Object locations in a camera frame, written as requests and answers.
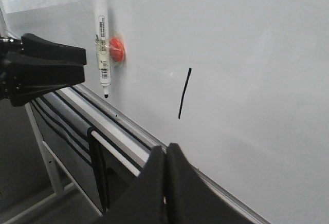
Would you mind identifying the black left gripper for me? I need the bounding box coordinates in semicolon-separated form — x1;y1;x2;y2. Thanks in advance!
1;33;87;107

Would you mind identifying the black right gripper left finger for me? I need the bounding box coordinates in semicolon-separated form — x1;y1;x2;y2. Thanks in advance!
96;146;166;224

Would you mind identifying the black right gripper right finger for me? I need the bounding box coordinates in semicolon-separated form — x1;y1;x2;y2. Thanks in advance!
166;143;251;223

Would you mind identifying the red round magnet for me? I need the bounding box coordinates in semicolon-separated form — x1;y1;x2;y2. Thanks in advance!
109;38;125;62

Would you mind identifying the white black whiteboard marker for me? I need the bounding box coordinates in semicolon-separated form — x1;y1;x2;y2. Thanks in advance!
92;0;111;98

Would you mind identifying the white horizontal rod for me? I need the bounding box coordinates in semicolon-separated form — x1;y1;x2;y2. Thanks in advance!
91;131;140;177

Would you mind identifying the black cable bundle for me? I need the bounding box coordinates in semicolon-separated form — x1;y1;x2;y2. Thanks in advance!
32;91;111;214

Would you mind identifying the whiteboard with aluminium frame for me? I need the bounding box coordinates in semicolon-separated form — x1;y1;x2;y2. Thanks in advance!
1;0;328;223

